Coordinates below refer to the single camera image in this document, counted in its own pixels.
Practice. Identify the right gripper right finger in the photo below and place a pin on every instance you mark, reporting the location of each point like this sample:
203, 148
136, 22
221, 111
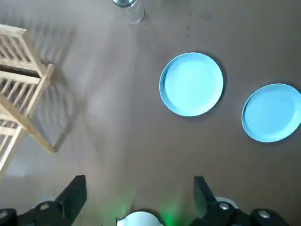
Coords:
211, 212

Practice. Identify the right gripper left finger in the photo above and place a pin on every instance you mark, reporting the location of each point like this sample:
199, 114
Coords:
58, 212

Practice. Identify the blue plate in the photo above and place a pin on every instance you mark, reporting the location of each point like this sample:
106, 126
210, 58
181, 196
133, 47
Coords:
270, 113
191, 84

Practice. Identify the wooden dish rack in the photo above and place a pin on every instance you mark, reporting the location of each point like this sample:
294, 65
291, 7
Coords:
28, 124

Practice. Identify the clear bottle silver stopper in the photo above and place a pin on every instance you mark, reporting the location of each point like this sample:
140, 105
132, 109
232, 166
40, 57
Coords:
134, 14

